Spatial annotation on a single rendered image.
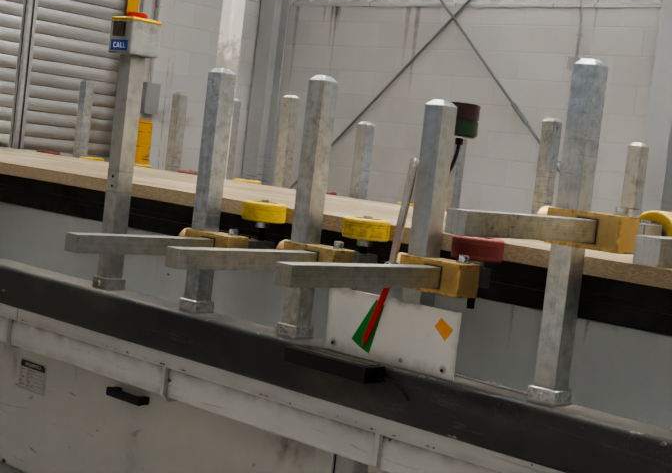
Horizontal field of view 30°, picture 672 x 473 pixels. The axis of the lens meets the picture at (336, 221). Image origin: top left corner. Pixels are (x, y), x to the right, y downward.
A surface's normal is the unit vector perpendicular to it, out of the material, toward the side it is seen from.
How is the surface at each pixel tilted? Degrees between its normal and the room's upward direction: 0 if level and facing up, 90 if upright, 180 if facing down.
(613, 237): 90
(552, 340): 90
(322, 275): 90
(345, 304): 90
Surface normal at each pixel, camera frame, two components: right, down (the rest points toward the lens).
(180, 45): 0.72, 0.12
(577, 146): -0.68, -0.04
